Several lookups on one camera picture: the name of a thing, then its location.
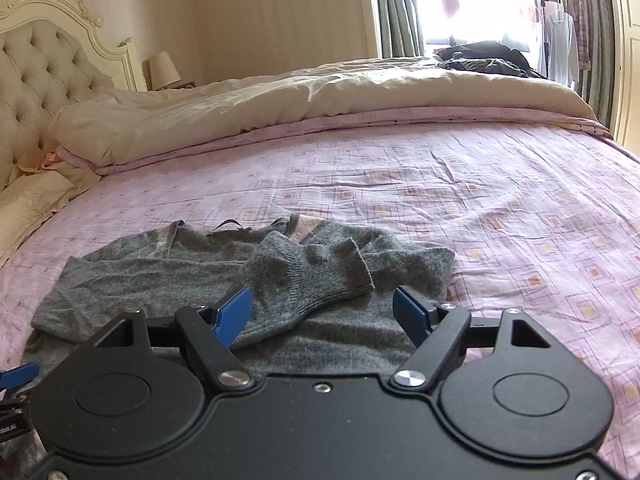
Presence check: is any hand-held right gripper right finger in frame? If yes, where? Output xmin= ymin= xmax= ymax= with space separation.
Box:
xmin=391 ymin=286 xmax=551 ymax=389

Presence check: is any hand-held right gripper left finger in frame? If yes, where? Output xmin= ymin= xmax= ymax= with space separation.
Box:
xmin=94 ymin=285 xmax=255 ymax=390

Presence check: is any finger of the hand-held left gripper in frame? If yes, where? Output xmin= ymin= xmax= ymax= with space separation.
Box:
xmin=0 ymin=363 xmax=41 ymax=390

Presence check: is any grey knitted sweater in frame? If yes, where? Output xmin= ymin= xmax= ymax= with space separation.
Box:
xmin=22 ymin=214 xmax=457 ymax=386

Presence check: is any pile of dark clothes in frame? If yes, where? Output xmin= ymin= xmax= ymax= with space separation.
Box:
xmin=433 ymin=40 xmax=547 ymax=80

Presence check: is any clothes drying rack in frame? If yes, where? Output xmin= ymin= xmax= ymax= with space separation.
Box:
xmin=520 ymin=0 xmax=596 ymax=89

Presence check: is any pink patterned bed sheet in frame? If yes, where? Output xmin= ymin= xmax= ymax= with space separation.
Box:
xmin=0 ymin=108 xmax=640 ymax=480

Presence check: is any cream lace pillow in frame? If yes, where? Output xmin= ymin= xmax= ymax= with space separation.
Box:
xmin=0 ymin=150 xmax=99 ymax=267

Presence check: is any cream duvet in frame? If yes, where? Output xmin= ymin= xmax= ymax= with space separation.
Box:
xmin=50 ymin=56 xmax=599 ymax=177

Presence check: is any beige bedside lamp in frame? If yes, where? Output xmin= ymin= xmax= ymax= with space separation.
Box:
xmin=144 ymin=51 xmax=183 ymax=92

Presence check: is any white hanging shirt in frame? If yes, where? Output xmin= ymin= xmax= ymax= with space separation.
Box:
xmin=539 ymin=10 xmax=581 ymax=88

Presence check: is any grey-green curtain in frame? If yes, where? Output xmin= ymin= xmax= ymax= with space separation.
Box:
xmin=570 ymin=0 xmax=617 ymax=126
xmin=372 ymin=0 xmax=427 ymax=60

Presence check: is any cream tufted headboard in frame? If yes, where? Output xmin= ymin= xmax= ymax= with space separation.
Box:
xmin=0 ymin=0 xmax=149 ymax=192

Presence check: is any plaid hanging shirt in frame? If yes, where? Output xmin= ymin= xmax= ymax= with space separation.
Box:
xmin=558 ymin=0 xmax=593 ymax=72

